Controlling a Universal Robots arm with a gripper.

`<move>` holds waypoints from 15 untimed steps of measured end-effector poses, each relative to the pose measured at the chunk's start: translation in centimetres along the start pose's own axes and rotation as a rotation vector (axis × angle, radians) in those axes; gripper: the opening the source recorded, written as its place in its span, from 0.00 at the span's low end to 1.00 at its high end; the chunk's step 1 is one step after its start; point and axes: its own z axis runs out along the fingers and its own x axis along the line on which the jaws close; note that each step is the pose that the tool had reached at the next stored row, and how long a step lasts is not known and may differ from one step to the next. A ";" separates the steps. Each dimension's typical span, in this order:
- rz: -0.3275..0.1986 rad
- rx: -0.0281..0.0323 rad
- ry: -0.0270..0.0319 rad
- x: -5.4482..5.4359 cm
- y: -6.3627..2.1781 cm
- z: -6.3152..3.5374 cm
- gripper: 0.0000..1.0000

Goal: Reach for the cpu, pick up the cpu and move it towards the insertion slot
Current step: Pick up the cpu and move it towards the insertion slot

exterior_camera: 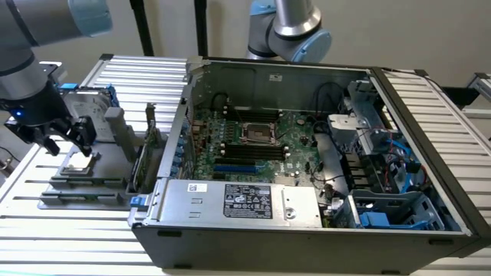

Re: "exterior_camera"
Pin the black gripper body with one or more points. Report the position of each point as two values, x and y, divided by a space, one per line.
36 107

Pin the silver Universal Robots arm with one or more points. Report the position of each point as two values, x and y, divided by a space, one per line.
35 23

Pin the silver square CPU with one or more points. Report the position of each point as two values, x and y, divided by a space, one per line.
79 164

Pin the black expansion slot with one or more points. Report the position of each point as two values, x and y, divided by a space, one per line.
235 161

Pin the blue expansion slot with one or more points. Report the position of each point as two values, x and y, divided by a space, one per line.
235 169

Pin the black RAM slot bank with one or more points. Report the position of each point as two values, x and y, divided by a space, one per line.
255 115
255 151

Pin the metal CPU socket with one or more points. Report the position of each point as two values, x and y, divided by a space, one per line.
258 132

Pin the silver hard disk blue carrier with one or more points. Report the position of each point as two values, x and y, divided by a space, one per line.
90 110

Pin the grey parts rack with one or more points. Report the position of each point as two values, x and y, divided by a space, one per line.
103 169

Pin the green RAM stick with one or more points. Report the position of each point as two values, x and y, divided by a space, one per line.
88 181
82 197

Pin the green graphics card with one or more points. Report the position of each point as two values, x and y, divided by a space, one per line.
147 155

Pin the blue power supply latch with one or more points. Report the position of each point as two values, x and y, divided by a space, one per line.
139 201

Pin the black upright pole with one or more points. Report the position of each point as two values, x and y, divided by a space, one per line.
140 26
202 26

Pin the silver power supply unit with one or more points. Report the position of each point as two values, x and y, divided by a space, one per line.
215 207

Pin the small silver chipset heatsink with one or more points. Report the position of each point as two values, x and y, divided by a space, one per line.
286 181

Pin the green motherboard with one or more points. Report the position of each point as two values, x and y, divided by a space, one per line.
295 161

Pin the black open PC case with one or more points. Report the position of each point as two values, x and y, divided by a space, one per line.
287 247

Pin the silver metal disk cage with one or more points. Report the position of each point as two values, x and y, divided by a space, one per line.
365 106

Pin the blue plastic disk bay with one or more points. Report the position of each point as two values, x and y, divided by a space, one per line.
395 207

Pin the black box beside table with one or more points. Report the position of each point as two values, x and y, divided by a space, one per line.
458 96

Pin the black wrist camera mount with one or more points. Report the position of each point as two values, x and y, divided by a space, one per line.
54 73

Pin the aluminium frame profile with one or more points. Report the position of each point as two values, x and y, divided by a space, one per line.
479 86

